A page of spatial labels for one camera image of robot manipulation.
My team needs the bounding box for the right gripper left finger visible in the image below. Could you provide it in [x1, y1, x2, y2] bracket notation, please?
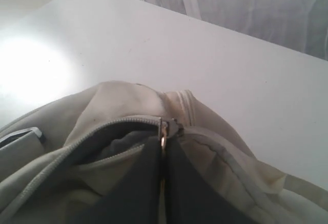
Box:
[96, 139, 161, 223]

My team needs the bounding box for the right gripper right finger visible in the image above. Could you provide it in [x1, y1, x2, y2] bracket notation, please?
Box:
[165, 139, 243, 223]

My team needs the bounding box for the white backdrop curtain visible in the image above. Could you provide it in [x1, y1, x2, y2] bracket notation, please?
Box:
[141, 0, 327, 60]

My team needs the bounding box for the cream duffel bag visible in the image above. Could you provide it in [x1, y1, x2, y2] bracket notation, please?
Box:
[1, 82, 327, 223]

